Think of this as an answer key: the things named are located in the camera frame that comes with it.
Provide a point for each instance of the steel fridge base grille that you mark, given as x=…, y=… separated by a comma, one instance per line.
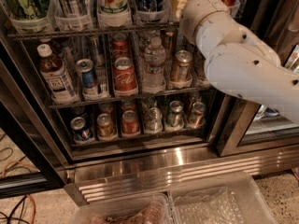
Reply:
x=157, y=171

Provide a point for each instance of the green can bottom shelf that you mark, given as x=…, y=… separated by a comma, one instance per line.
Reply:
x=174, y=114

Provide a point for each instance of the bubble wrap sheet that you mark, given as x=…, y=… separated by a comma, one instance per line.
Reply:
x=209, y=206

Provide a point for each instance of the right clear plastic bin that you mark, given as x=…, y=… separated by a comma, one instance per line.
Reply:
x=248, y=196

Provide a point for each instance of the silver can bottom shelf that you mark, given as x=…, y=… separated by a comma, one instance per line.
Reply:
x=153, y=121

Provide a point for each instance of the gold can bottom left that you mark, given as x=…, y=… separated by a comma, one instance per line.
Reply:
x=105, y=126

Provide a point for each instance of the middle wire shelf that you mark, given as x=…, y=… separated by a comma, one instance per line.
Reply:
x=134, y=96

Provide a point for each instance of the gold can bottom right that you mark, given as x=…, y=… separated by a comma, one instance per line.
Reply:
x=197, y=113

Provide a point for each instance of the clear plastic bin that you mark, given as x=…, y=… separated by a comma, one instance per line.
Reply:
x=248, y=196
x=136, y=209

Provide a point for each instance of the water bottle middle shelf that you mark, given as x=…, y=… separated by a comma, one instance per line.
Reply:
x=153, y=63

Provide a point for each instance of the rear red can middle shelf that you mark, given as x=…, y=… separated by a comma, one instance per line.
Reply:
x=120, y=46

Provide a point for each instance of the green can shelf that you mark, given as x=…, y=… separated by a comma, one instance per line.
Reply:
x=174, y=114
x=23, y=10

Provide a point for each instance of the silver can shelf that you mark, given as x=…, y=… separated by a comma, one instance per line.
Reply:
x=73, y=8
x=153, y=121

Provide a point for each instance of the pepsi can bottom shelf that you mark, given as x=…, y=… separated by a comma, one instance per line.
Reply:
x=80, y=129

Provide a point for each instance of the blue can middle shelf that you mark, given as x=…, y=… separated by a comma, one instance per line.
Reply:
x=86, y=72

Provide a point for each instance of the silver can top shelf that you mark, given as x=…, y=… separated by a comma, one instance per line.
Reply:
x=73, y=8

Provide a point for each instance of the iced tea bottle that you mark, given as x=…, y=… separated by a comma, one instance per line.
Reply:
x=199, y=69
x=55, y=73

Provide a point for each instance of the top wire shelf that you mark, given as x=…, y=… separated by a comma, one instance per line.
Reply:
x=96, y=31

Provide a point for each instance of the red can bottom shelf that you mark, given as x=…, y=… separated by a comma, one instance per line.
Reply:
x=130, y=123

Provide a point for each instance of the fridge left open door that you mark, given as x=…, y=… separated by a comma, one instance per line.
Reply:
x=27, y=122

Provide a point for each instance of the fridge right glass door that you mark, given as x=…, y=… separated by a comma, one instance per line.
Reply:
x=276, y=22

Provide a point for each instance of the left iced tea bottle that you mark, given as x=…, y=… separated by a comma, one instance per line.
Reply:
x=55, y=73

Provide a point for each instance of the gold can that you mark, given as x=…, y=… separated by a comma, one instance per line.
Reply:
x=105, y=126
x=197, y=113

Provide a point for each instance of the red coke can middle shelf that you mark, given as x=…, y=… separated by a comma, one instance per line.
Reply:
x=124, y=74

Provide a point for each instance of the green can top shelf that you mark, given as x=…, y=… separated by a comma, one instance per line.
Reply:
x=23, y=10

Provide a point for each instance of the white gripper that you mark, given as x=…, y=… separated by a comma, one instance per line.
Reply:
x=198, y=13

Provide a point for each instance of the right iced tea bottle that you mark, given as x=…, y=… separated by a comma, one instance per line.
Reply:
x=199, y=69

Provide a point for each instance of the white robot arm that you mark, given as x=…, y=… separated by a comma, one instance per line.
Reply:
x=238, y=62

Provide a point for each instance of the gold can middle shelf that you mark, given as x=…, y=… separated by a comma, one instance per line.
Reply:
x=181, y=66

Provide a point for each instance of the wire shelf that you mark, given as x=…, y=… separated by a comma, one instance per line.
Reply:
x=96, y=31
x=134, y=96

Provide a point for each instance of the left clear plastic bin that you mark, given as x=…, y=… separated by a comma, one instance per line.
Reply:
x=136, y=209

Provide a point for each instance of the pepsi cans behind glass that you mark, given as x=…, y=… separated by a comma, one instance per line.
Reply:
x=265, y=112

